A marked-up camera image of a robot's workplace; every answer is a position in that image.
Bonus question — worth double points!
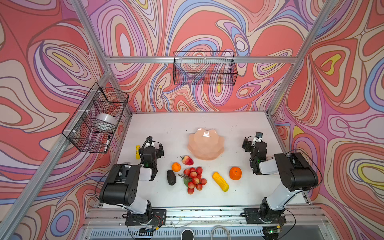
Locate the silver tape roll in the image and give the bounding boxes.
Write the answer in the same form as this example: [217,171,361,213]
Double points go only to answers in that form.
[96,113,118,125]

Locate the black marker pen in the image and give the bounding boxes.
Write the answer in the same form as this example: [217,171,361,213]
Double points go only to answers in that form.
[104,135,111,153]

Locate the pink scalloped fruit bowl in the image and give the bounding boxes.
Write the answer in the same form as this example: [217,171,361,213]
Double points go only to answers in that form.
[187,128,225,161]

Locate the black round knob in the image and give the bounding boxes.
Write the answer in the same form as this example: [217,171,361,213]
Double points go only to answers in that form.
[181,229,195,240]

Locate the black wire basket wall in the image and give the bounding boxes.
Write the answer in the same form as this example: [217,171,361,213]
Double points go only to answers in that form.
[62,83,129,154]
[173,50,238,86]

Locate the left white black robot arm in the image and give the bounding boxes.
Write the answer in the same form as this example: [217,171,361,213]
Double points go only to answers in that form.
[99,142,164,215]

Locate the red lychee bunch with leaf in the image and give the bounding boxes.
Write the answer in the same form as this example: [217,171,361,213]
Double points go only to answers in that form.
[178,167,207,195]

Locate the white cable loop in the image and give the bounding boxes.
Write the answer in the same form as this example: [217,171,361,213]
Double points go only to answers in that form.
[210,225,232,240]

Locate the black wire basket back wall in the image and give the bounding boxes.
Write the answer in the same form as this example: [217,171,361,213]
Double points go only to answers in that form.
[173,50,238,86]

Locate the dark fake avocado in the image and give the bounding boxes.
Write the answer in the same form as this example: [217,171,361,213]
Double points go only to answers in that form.
[167,170,177,186]

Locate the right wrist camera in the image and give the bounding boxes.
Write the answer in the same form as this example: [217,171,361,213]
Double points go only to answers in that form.
[255,132,263,140]

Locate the red fake peach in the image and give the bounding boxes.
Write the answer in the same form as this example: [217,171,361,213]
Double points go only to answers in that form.
[181,156,194,166]

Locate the large orange fake fruit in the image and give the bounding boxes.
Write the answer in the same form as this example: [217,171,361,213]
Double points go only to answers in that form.
[229,167,242,181]

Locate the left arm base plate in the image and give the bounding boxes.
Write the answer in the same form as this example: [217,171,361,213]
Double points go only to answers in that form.
[122,209,167,227]

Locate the yellow fake banana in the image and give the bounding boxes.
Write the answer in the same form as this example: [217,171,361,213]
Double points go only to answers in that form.
[213,172,229,192]

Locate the black wire basket left wall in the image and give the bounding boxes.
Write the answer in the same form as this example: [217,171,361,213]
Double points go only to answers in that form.
[62,83,129,154]

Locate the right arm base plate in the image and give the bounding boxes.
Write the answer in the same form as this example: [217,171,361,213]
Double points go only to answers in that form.
[240,208,287,225]

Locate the yellow glue stick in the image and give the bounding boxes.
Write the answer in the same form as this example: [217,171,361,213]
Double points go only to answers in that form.
[136,145,141,160]

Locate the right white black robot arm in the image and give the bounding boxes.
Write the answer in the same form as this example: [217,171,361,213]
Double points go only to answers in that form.
[242,138,319,223]

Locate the small orange fake tangerine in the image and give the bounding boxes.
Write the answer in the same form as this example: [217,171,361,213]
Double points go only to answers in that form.
[172,163,182,172]

